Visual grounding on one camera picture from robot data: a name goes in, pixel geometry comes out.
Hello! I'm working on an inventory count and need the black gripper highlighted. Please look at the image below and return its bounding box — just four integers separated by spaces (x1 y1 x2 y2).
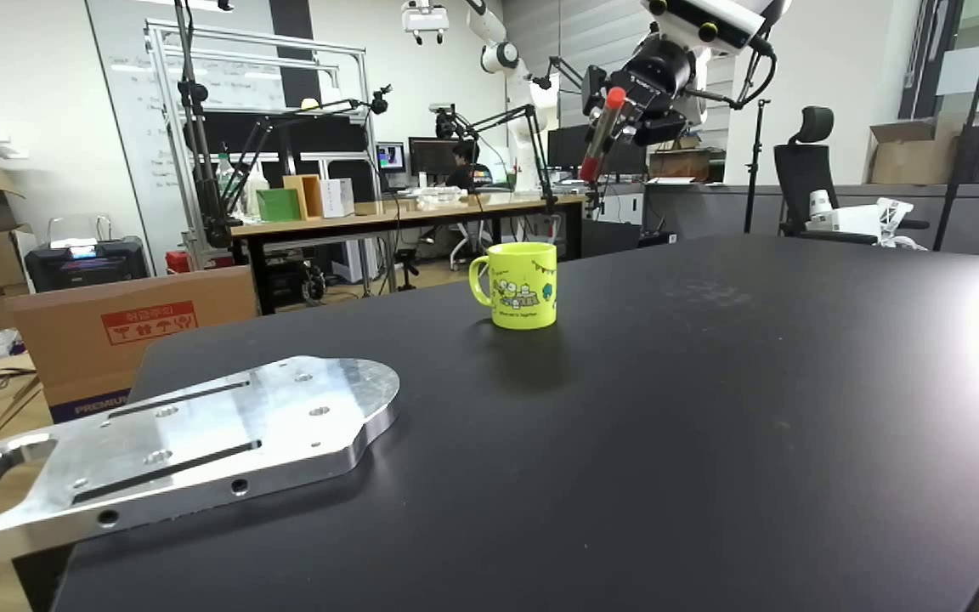
582 34 709 149

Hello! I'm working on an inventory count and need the orange and white marker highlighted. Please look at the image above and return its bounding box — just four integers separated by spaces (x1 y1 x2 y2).
578 85 632 187

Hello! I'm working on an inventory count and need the black light stand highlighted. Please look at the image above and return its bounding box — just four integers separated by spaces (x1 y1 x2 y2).
740 95 777 236

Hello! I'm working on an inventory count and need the black office chair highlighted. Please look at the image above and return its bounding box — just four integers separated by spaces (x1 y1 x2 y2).
773 100 856 240

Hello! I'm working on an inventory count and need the black computer monitor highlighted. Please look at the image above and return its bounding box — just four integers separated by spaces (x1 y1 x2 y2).
404 131 465 191

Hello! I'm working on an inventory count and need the yellow-green printed mug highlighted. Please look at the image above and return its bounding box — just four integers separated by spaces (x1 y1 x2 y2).
465 236 563 336

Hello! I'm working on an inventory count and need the white ceiling device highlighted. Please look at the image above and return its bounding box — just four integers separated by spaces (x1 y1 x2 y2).
397 0 454 47

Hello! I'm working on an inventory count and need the white crumpled bag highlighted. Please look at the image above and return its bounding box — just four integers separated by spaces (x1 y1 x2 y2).
805 187 917 243

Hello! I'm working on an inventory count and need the open brown cardboard box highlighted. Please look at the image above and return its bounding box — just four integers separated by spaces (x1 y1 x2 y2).
864 115 970 191

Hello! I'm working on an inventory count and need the white box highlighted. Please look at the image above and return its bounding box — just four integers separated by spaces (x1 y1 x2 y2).
316 173 356 219

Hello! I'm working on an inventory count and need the tan wooden box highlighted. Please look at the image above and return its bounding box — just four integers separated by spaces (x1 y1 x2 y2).
283 173 326 225

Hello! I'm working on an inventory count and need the thin black pole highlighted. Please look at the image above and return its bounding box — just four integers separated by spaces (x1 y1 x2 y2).
929 0 979 253

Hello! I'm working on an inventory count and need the dark grey cabinet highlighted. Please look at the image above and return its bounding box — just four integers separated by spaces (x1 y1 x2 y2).
640 181 979 261

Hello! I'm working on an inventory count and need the green box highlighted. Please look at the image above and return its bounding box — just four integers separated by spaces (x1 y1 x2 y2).
254 182 306 225

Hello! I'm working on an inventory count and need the white whiteboard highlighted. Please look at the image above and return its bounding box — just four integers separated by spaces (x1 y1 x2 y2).
81 0 291 248

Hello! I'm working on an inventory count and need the cardboard box with red label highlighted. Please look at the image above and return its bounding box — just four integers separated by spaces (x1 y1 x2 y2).
8 261 261 423

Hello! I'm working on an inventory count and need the black equipment case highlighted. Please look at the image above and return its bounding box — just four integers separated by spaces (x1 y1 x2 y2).
21 233 152 297

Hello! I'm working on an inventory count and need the wooden desk with black frame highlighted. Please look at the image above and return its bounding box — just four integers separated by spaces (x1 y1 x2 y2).
228 187 589 320

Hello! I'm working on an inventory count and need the black camera stand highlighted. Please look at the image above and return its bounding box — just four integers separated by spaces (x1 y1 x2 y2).
166 0 397 253

